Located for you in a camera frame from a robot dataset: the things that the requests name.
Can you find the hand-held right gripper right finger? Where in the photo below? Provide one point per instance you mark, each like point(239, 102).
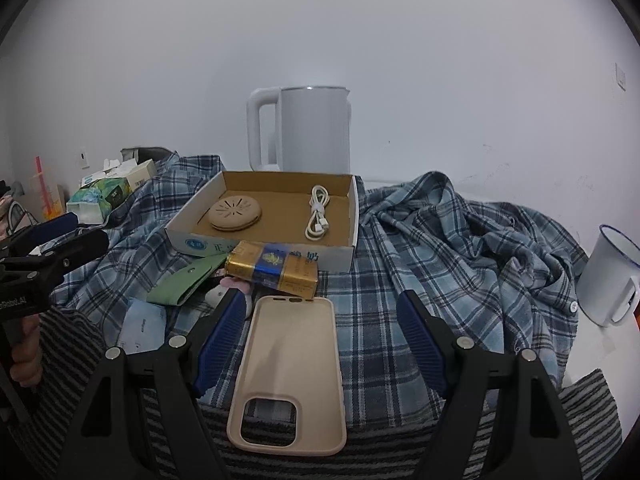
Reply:
point(421, 341)

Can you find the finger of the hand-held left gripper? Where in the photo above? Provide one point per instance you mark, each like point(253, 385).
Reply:
point(56, 225)
point(80, 249)

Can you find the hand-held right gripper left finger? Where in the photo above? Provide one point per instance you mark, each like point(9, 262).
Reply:
point(220, 331)

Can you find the pink and white soft toy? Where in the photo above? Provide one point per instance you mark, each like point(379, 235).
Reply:
point(220, 296)

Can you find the green pouch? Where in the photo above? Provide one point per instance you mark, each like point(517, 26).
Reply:
point(182, 282)

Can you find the beige phone case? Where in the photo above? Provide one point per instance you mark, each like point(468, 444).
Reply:
point(290, 360)

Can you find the light blue tissue packet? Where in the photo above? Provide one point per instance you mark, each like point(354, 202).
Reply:
point(142, 325)

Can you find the gold and blue cigarette pack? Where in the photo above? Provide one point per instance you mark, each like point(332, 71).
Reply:
point(272, 270)

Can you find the shallow cardboard box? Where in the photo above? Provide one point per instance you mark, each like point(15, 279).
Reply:
point(280, 210)

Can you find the person's left hand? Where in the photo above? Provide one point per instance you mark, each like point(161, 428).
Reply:
point(26, 347)

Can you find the clear plastic container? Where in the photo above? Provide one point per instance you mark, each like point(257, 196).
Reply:
point(47, 197)

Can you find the green patterned tissue pack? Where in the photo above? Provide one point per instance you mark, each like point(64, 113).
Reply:
point(97, 197)

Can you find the blue and white box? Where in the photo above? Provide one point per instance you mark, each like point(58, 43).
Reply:
point(97, 180)

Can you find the red and orange stick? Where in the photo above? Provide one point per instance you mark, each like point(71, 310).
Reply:
point(39, 165)

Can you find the crumpled white paper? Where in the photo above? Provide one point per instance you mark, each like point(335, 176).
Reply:
point(111, 164)

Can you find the blue plaid shirt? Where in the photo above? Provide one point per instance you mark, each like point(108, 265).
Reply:
point(450, 260)

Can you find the beige carton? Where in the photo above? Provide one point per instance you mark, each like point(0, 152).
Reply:
point(141, 174)

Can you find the grey striped cloth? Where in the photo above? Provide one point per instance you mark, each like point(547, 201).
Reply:
point(65, 385)

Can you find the dark grey chair back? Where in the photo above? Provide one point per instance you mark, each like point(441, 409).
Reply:
point(145, 152)

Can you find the tan round perforated case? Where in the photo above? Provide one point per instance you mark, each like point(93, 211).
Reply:
point(234, 212)

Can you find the white enamel mug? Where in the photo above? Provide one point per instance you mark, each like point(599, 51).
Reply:
point(607, 280)

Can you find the white electric kettle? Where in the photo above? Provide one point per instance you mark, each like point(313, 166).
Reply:
point(312, 127)

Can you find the white wall socket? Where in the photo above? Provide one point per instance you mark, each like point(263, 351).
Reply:
point(84, 158)

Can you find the white wall switch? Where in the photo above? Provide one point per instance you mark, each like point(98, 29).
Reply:
point(620, 76)

